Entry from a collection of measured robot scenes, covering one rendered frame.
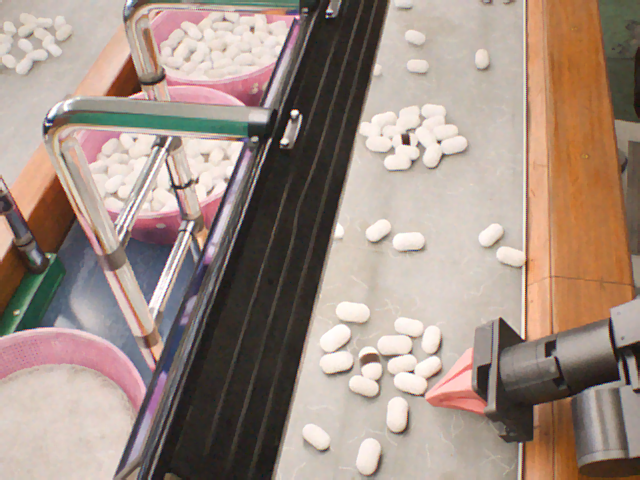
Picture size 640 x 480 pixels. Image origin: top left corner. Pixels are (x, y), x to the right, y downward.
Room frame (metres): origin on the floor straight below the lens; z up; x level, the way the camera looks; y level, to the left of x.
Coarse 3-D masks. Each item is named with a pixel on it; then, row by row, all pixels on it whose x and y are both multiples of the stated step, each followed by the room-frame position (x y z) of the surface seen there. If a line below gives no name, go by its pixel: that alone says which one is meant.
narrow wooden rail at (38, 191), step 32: (96, 64) 0.97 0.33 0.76; (128, 64) 0.97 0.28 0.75; (128, 96) 0.94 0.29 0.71; (32, 160) 0.75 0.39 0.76; (32, 192) 0.68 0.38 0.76; (64, 192) 0.72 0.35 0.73; (0, 224) 0.63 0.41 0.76; (32, 224) 0.64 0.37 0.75; (64, 224) 0.69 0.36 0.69; (0, 256) 0.57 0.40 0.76; (0, 288) 0.54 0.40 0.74
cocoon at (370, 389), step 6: (354, 378) 0.36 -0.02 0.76; (360, 378) 0.36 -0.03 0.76; (354, 384) 0.36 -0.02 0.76; (360, 384) 0.36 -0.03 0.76; (366, 384) 0.36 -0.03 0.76; (372, 384) 0.35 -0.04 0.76; (354, 390) 0.35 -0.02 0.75; (360, 390) 0.35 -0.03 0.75; (366, 390) 0.35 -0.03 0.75; (372, 390) 0.35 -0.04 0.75; (378, 390) 0.35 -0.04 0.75
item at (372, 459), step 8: (368, 440) 0.29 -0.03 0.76; (360, 448) 0.29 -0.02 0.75; (368, 448) 0.28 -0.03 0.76; (376, 448) 0.28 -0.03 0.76; (360, 456) 0.28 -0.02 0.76; (368, 456) 0.28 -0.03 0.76; (376, 456) 0.28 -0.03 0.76; (360, 464) 0.27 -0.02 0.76; (368, 464) 0.27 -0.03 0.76; (376, 464) 0.27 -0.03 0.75; (360, 472) 0.27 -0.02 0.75; (368, 472) 0.26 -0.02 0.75
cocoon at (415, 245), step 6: (402, 234) 0.55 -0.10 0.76; (408, 234) 0.55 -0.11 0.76; (414, 234) 0.55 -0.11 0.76; (420, 234) 0.55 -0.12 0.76; (396, 240) 0.54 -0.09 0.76; (402, 240) 0.54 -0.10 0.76; (408, 240) 0.54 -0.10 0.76; (414, 240) 0.54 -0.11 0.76; (420, 240) 0.54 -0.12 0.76; (396, 246) 0.54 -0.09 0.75; (402, 246) 0.54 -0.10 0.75; (408, 246) 0.54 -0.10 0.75; (414, 246) 0.54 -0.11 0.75; (420, 246) 0.54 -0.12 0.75
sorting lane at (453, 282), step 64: (448, 0) 1.10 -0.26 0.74; (512, 0) 1.08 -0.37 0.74; (384, 64) 0.93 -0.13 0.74; (448, 64) 0.91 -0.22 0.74; (512, 64) 0.90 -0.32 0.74; (512, 128) 0.75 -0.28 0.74; (384, 192) 0.64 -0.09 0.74; (448, 192) 0.63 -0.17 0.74; (512, 192) 0.62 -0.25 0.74; (384, 256) 0.54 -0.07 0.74; (448, 256) 0.53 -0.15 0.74; (320, 320) 0.45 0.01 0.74; (384, 320) 0.44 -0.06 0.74; (448, 320) 0.44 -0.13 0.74; (512, 320) 0.43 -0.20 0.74; (320, 384) 0.37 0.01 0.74; (384, 384) 0.36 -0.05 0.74; (384, 448) 0.29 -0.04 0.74; (448, 448) 0.29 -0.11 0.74; (512, 448) 0.28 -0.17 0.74
